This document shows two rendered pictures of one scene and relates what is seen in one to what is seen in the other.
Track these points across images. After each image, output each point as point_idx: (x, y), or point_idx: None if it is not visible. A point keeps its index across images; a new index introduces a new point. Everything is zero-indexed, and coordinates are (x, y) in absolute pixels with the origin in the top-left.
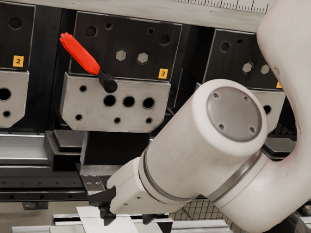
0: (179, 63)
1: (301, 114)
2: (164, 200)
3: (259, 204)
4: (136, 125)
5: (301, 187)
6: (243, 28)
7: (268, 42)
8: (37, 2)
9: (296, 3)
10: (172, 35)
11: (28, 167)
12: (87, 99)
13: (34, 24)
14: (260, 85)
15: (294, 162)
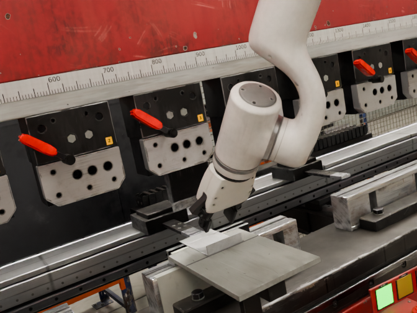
0: None
1: (293, 72)
2: (239, 177)
3: (295, 140)
4: (197, 158)
5: (313, 116)
6: (236, 71)
7: (258, 43)
8: (107, 98)
9: (263, 14)
10: (195, 90)
11: (130, 242)
12: (161, 151)
13: None
14: None
15: (303, 105)
